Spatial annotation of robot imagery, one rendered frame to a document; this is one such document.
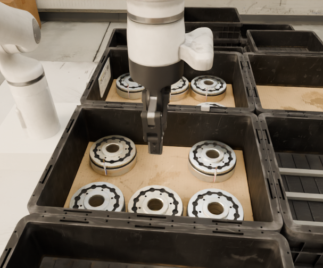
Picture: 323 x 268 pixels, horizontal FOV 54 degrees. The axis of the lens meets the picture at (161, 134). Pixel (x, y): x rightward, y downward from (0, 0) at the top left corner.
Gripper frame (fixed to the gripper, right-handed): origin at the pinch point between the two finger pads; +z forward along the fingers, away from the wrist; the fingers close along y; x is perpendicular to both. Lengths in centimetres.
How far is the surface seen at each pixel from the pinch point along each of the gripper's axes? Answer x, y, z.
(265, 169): 19.0, -1.6, 8.0
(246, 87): 18.3, -29.5, 8.2
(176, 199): 3.5, 1.4, 14.7
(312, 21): 133, -328, 99
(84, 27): -116, -292, 101
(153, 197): -0.8, 1.7, 14.2
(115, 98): -16.6, -36.0, 17.9
